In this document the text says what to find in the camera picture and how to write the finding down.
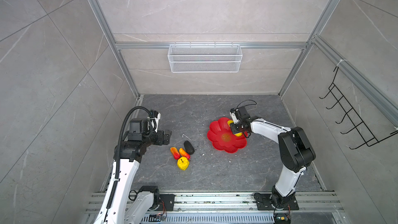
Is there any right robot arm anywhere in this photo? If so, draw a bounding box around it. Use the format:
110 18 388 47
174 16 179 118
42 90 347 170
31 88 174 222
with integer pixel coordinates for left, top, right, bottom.
230 114 316 209

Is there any white wire mesh basket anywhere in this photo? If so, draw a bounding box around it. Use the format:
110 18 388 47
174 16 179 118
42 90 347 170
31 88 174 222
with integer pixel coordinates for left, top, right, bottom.
167 44 243 73

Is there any black wire hook rack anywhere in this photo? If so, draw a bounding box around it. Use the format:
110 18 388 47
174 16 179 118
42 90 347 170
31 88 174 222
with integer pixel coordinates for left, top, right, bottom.
319 66 398 150

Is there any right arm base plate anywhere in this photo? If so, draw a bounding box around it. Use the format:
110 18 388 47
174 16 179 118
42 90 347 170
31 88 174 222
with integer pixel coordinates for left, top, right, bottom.
253 192 299 211

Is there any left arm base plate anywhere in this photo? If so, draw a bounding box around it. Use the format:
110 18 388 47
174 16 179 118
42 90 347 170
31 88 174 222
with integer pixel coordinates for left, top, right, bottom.
129 193 176 212

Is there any yellow fake apple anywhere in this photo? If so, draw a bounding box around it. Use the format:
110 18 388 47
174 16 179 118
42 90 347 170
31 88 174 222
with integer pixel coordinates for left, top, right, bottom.
177 157 190 171

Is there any red flower-shaped fruit bowl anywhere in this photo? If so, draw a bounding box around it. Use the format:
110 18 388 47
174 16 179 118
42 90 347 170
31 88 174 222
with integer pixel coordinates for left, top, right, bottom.
207 117 247 153

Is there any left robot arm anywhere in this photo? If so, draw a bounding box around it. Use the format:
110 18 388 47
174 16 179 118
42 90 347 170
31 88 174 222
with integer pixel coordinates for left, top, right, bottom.
94 106 172 224

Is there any red orange mango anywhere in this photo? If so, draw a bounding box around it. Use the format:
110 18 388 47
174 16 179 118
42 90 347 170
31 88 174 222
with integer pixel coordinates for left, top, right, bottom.
179 148 190 160
170 147 181 160

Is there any long yellow fake fruit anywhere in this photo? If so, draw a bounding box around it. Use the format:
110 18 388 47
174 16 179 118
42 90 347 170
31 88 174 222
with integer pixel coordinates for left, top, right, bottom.
227 120 243 137

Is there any aluminium rail at front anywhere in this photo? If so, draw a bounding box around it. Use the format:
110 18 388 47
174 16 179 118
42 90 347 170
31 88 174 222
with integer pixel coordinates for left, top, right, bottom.
83 192 344 215

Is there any dark fake avocado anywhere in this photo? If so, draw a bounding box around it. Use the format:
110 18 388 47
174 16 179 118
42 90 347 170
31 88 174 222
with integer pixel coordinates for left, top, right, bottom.
183 141 195 155

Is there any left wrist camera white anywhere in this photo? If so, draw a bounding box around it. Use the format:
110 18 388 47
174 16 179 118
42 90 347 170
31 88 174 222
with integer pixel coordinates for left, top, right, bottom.
150 110 161 132

